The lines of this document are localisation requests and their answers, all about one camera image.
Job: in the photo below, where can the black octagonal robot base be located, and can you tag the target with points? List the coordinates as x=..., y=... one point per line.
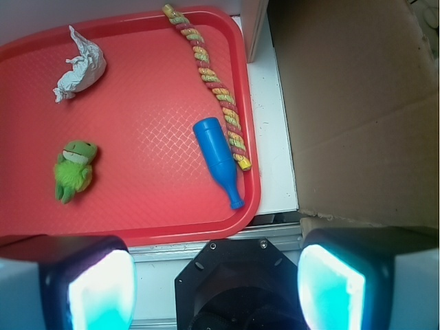
x=238, y=284

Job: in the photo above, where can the green plush frog toy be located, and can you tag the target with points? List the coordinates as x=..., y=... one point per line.
x=73, y=171

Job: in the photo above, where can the blue plastic bottle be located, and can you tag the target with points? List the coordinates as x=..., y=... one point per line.
x=219, y=159

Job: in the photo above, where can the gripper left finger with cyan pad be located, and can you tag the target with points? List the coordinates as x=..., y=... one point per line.
x=66, y=282

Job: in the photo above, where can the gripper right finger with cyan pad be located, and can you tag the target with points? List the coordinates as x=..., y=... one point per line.
x=370, y=278

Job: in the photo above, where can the crumpled white paper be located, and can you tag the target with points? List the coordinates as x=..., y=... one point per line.
x=86, y=68

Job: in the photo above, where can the red plastic tray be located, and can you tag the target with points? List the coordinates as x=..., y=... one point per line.
x=150, y=182

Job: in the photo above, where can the brown cardboard box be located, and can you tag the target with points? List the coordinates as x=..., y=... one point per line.
x=361, y=95

